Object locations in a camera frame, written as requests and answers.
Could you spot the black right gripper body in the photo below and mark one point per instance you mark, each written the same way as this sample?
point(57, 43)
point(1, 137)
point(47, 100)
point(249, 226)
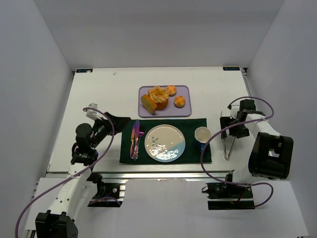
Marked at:
point(229, 131)

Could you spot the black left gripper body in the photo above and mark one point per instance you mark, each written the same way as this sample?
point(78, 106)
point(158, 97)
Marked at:
point(109, 123)

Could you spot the steel tongs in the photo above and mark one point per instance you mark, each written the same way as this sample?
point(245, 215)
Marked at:
point(227, 139)

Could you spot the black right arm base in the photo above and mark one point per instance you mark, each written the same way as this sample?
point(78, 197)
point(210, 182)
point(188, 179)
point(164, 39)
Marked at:
point(224, 196)

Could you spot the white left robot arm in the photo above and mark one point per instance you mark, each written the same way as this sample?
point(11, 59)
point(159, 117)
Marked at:
point(80, 186)

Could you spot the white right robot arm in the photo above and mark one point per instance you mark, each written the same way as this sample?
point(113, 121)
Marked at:
point(271, 154)

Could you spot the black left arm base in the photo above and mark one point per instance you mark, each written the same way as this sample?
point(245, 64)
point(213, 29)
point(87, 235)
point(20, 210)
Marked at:
point(109, 192)

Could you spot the iridescent knife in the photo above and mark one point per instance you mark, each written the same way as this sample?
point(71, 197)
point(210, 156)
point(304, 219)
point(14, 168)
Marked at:
point(134, 134)

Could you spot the iridescent fork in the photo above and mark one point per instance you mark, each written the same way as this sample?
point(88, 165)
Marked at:
point(141, 133)

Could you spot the blue mug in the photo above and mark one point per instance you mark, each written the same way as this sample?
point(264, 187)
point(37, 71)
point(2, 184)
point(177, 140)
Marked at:
point(201, 136)

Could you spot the dark green placemat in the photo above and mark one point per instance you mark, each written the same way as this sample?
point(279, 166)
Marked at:
point(191, 155)

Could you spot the orange crumb-topped cake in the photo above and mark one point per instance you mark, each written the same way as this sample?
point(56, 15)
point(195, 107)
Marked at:
point(160, 96)

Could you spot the round bun front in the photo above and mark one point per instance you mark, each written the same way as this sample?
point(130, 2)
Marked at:
point(179, 101)

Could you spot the round bun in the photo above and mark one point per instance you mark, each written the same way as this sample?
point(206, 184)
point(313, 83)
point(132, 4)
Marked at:
point(172, 90)
point(179, 101)

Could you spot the white and blue plate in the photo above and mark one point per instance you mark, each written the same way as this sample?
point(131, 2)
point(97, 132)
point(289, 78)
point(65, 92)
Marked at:
point(164, 143)

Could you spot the lavender tray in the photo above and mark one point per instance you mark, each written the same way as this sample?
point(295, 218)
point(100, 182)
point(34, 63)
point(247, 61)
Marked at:
point(171, 111)

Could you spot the round bun rear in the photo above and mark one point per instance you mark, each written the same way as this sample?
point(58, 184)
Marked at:
point(172, 90)

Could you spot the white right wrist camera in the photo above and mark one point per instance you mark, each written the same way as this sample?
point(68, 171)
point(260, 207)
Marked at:
point(234, 110)

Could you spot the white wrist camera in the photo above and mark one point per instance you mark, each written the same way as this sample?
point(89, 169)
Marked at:
point(234, 110)
point(92, 114)

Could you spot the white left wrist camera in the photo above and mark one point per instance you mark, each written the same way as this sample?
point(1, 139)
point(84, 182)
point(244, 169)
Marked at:
point(92, 114)

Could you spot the aluminium table frame rail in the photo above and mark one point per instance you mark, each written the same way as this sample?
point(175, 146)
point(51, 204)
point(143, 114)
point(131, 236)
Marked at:
point(167, 175)

